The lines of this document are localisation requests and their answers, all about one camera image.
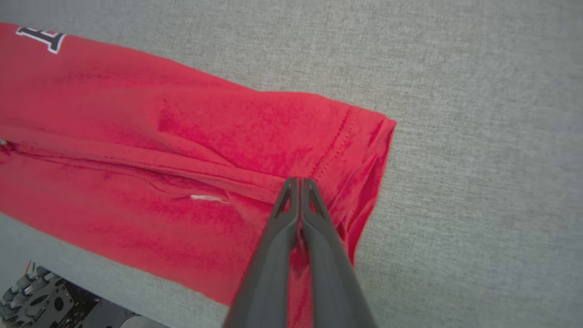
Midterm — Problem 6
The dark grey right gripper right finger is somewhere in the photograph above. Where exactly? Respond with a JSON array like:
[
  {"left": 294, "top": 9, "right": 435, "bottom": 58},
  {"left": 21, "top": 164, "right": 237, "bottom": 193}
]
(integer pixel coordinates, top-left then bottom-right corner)
[{"left": 301, "top": 177, "right": 377, "bottom": 328}]

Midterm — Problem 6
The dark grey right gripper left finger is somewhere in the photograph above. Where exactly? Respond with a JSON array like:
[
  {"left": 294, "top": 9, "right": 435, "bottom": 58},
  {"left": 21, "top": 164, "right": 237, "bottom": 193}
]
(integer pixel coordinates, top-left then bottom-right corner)
[{"left": 222, "top": 177, "right": 301, "bottom": 328}]

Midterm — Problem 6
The red and white basketball jersey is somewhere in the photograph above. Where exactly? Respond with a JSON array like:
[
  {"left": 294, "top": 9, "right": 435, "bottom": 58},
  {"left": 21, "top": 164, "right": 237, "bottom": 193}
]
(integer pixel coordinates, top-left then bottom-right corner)
[{"left": 0, "top": 22, "right": 397, "bottom": 328}]

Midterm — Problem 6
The black robot wheeled base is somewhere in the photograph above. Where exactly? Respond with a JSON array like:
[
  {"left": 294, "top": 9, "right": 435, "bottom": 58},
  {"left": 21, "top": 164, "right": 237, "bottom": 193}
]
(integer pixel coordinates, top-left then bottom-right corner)
[{"left": 0, "top": 262, "right": 170, "bottom": 328}]

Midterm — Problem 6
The grey fabric sofa seat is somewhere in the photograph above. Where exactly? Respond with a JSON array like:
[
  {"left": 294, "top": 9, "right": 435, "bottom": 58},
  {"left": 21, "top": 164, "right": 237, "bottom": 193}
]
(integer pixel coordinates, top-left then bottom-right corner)
[{"left": 0, "top": 0, "right": 583, "bottom": 328}]

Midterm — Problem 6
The black mecanum wheel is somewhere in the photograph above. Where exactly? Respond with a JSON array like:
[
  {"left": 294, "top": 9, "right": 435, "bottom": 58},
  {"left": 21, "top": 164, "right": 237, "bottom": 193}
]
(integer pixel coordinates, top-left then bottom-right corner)
[{"left": 0, "top": 266, "right": 74, "bottom": 328}]

